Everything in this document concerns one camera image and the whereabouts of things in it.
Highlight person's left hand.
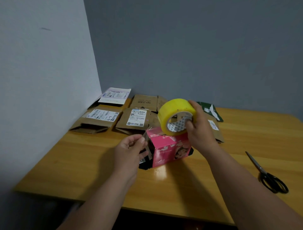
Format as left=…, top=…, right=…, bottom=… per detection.
left=113, top=134, right=150, bottom=183

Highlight person's right hand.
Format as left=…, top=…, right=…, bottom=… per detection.
left=185, top=100, right=219, bottom=157

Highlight green box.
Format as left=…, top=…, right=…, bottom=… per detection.
left=196, top=101, right=224, bottom=123

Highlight brown carton with label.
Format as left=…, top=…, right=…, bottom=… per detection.
left=115, top=108, right=161, bottom=136

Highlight pink and black carton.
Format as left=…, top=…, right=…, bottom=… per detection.
left=138, top=127, right=194, bottom=170

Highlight yellow tape roll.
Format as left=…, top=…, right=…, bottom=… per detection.
left=141, top=98, right=197, bottom=160

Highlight plain brown carton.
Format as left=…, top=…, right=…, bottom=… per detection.
left=129, top=94, right=169, bottom=114

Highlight black box white label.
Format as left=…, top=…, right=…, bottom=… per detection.
left=87, top=87, right=132, bottom=110

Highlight black scissors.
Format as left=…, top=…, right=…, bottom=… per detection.
left=245, top=151, right=289, bottom=194

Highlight person's right forearm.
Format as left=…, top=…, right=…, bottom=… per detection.
left=203, top=146, right=303, bottom=230

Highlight person's left forearm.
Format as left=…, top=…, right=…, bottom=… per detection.
left=56, top=175, right=138, bottom=230

